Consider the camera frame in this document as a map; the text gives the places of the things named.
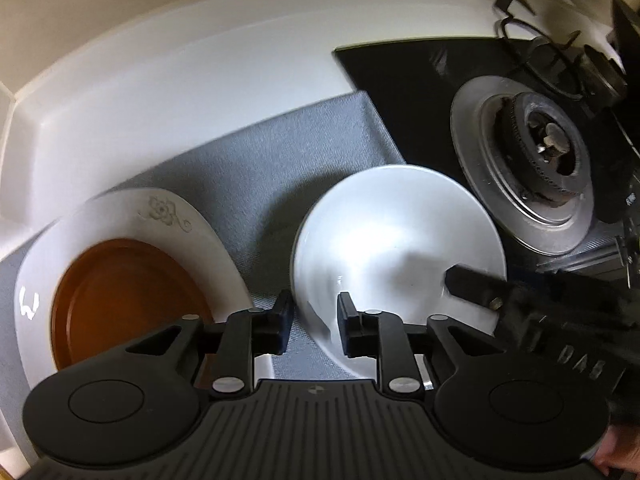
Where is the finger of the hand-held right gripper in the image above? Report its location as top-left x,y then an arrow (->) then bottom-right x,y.
443,264 -> 512,312

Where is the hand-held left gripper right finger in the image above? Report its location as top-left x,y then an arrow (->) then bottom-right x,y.
336,291 -> 482,397

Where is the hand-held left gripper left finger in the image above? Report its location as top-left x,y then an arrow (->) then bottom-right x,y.
124,289 -> 296,398

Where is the white bowl with dark-patterned rim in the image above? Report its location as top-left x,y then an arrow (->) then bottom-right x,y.
292,163 -> 509,392

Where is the brown round plate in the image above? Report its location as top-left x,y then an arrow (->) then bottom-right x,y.
49,238 -> 217,392

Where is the white square flower plate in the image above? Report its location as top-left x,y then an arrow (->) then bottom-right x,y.
13,187 -> 277,397

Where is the person's right hand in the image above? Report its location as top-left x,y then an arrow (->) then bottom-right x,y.
592,426 -> 640,479

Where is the round metal stove burner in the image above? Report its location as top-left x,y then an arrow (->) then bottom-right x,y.
449,75 -> 597,257

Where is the grey mat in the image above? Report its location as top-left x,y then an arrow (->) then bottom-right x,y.
0,88 -> 409,413

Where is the black glass gas stove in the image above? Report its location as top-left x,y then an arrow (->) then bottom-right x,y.
333,34 -> 640,263

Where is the black pan support grate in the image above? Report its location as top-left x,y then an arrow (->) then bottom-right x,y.
492,0 -> 629,107

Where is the dark wok with glass lid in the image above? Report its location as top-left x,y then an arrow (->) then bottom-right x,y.
611,0 -> 640,63

